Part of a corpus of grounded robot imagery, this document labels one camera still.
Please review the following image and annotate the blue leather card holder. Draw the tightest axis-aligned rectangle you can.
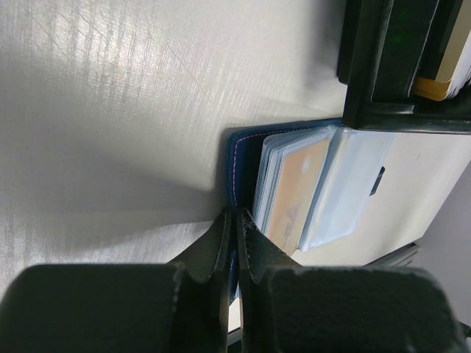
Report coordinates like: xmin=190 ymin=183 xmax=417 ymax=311
xmin=226 ymin=119 xmax=393 ymax=260

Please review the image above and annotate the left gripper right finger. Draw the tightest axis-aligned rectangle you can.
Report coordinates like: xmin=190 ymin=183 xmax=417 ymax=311
xmin=237 ymin=210 xmax=469 ymax=352

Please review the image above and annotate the black plastic card rack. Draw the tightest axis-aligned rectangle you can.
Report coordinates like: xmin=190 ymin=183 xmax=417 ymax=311
xmin=337 ymin=1 xmax=470 ymax=135

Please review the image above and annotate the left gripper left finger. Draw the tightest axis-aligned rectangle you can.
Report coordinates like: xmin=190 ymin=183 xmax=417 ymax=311
xmin=1 ymin=210 xmax=233 ymax=352

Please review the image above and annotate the gold credit card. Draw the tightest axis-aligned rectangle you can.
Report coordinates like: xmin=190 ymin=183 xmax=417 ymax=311
xmin=264 ymin=135 xmax=330 ymax=255

